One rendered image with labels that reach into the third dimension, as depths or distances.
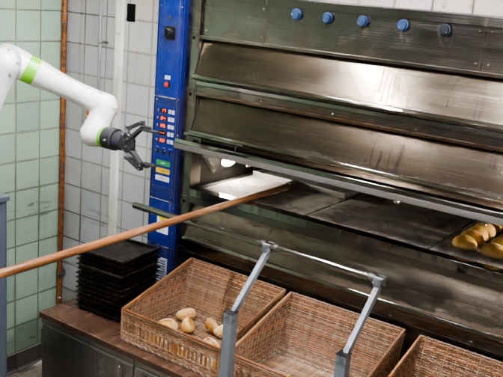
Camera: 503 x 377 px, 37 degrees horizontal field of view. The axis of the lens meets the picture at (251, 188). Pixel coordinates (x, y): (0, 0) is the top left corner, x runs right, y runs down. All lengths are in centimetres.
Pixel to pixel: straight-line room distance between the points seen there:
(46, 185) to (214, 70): 126
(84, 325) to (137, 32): 141
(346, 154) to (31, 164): 176
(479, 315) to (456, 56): 98
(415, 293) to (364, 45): 101
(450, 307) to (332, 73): 105
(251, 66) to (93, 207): 129
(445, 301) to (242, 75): 129
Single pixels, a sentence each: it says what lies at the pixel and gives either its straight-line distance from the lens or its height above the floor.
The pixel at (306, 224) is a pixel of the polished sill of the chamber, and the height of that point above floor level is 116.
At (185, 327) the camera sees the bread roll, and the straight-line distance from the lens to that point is 347.
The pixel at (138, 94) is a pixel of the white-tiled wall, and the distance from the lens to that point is 378.
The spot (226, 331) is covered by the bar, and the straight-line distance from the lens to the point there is 288.
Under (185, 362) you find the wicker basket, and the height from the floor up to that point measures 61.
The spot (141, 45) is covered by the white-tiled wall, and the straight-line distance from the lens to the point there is 374.
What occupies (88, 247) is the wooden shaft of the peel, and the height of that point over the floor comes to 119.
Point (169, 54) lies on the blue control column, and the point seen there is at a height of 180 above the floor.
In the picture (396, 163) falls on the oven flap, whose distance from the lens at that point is 302.
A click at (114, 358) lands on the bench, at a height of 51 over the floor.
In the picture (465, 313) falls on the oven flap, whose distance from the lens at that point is 306.
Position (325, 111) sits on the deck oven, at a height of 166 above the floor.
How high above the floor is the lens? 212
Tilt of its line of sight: 15 degrees down
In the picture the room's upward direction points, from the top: 5 degrees clockwise
